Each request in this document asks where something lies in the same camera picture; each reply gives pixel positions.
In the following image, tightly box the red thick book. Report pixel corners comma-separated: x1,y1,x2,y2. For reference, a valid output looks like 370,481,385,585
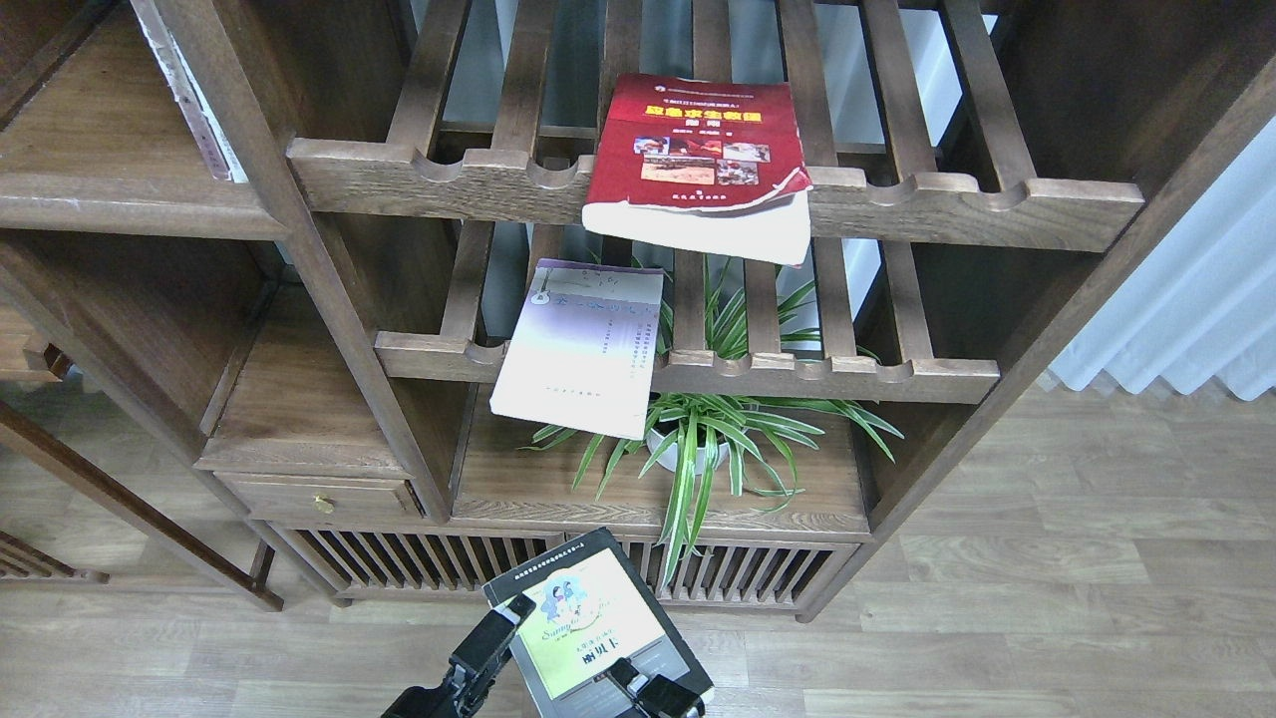
582,73,812,265

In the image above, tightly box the green spider plant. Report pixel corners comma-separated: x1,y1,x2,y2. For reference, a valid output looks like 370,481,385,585
522,255,907,590

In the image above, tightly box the white curtain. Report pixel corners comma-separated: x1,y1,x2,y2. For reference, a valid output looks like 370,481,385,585
1045,122,1275,400

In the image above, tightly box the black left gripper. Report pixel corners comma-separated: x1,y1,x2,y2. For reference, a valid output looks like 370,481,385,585
380,594,536,718

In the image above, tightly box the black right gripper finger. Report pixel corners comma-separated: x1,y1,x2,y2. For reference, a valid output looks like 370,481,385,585
604,658,706,717

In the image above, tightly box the pale purple paperback book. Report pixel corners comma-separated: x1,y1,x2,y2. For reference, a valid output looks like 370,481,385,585
490,258,664,440

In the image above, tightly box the black green cover book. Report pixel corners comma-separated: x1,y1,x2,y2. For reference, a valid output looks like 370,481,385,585
482,528,715,717

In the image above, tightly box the worn white upright book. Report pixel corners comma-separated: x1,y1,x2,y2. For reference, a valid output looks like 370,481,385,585
131,1,249,182

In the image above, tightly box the white plant pot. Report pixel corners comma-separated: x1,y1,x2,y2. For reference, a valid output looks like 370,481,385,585
644,426,730,477

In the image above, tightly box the dark wooden bookshelf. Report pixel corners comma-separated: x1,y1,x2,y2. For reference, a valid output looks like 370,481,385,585
3,1,1273,621

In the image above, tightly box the wooden furniture at left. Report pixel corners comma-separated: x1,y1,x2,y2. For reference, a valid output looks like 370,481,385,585
1,304,285,610

